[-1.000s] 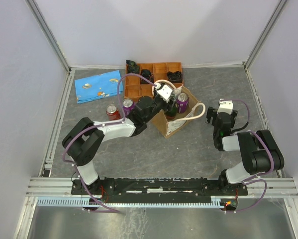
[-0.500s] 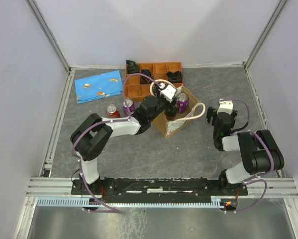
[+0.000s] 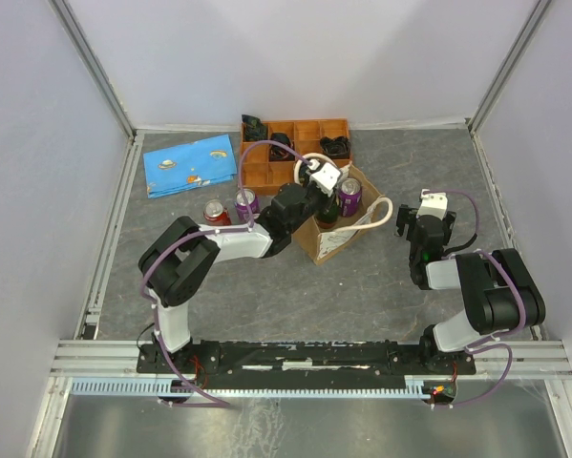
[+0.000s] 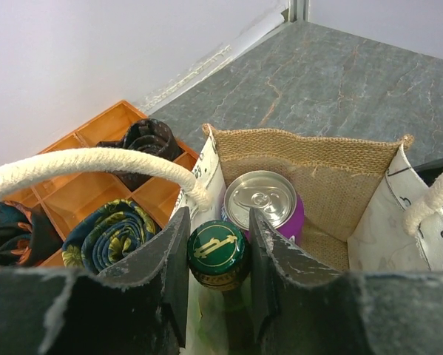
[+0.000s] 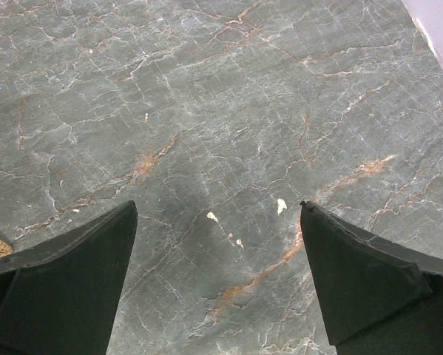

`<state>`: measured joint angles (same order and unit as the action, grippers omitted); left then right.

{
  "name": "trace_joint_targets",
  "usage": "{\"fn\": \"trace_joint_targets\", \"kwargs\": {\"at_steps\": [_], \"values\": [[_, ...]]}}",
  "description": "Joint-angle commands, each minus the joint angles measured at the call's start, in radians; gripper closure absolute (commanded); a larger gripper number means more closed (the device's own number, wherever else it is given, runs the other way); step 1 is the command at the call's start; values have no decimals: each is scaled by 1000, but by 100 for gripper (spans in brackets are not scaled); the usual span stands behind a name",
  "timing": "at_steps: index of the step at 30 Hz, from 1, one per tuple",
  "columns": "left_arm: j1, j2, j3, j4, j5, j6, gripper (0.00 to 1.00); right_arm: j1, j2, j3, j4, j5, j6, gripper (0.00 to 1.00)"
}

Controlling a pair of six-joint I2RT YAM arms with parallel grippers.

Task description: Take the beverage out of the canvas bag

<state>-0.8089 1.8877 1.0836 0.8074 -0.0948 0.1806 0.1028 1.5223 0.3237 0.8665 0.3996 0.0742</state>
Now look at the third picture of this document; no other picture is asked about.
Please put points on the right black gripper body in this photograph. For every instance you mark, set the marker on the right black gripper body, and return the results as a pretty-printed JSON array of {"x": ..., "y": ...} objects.
[{"x": 444, "y": 228}]

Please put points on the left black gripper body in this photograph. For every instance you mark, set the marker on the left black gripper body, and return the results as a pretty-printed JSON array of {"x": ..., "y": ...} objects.
[{"x": 316, "y": 199}]

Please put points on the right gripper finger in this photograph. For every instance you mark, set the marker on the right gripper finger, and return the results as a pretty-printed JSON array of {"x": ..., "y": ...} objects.
[
  {"x": 402, "y": 219},
  {"x": 412, "y": 218}
]

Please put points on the green glass bottle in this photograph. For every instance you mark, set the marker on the green glass bottle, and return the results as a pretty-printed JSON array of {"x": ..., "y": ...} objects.
[{"x": 328, "y": 217}]

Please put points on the purple soda can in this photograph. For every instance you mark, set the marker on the purple soda can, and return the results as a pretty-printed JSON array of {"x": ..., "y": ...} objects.
[
  {"x": 246, "y": 204},
  {"x": 349, "y": 196}
]

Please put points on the red soda can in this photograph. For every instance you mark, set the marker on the red soda can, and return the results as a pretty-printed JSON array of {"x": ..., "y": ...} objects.
[{"x": 215, "y": 213}]

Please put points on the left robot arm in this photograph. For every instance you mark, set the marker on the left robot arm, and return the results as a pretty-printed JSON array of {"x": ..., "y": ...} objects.
[{"x": 175, "y": 266}]

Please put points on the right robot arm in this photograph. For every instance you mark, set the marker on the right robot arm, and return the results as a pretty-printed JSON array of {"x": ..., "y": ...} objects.
[{"x": 500, "y": 298}]

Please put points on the brown canvas bag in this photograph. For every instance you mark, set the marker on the brown canvas bag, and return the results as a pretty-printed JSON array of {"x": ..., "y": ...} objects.
[{"x": 374, "y": 211}]

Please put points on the black rolled tie right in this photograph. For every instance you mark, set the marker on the black rolled tie right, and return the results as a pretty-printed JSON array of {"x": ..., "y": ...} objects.
[{"x": 336, "y": 148}]

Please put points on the black rolled tie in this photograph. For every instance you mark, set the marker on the black rolled tie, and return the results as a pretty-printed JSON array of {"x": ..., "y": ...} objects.
[
  {"x": 336, "y": 148},
  {"x": 277, "y": 153}
]

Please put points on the black rolled tie middle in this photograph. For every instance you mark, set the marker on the black rolled tie middle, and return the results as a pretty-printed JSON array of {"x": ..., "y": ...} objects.
[{"x": 277, "y": 153}]

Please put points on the dark rolled tie top-left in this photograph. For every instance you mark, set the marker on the dark rolled tie top-left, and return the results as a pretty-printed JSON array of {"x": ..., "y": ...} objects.
[{"x": 254, "y": 129}]

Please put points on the blue patterned cloth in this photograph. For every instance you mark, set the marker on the blue patterned cloth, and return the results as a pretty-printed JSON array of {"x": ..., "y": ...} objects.
[{"x": 189, "y": 166}]

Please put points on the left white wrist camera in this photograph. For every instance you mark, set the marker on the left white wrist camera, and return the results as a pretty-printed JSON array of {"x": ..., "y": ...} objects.
[{"x": 323, "y": 174}]

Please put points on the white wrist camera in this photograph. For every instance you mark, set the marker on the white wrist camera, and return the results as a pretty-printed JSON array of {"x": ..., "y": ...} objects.
[
  {"x": 434, "y": 204},
  {"x": 323, "y": 174}
]

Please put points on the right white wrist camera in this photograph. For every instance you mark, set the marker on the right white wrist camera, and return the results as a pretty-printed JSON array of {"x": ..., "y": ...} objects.
[{"x": 434, "y": 204}]

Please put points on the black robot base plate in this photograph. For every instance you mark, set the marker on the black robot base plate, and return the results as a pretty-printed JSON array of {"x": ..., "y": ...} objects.
[{"x": 300, "y": 365}]

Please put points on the blue slotted cable duct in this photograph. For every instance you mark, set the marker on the blue slotted cable duct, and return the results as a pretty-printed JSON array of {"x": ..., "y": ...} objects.
[{"x": 165, "y": 388}]

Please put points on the aluminium frame rail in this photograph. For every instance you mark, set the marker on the aluminium frame rail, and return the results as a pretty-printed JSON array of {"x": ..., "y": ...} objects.
[{"x": 532, "y": 360}]

